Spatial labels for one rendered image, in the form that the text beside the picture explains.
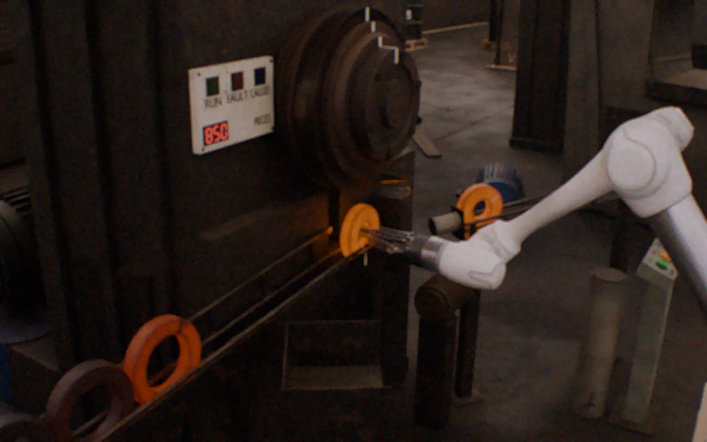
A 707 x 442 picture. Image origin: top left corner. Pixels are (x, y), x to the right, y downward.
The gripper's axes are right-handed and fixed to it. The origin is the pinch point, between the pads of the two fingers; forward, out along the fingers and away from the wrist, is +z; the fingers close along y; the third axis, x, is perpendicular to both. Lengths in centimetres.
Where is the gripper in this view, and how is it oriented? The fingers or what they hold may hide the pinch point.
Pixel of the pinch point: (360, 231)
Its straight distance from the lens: 200.1
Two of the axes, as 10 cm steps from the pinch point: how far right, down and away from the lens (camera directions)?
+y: 5.3, -2.9, 8.0
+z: -8.4, -2.7, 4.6
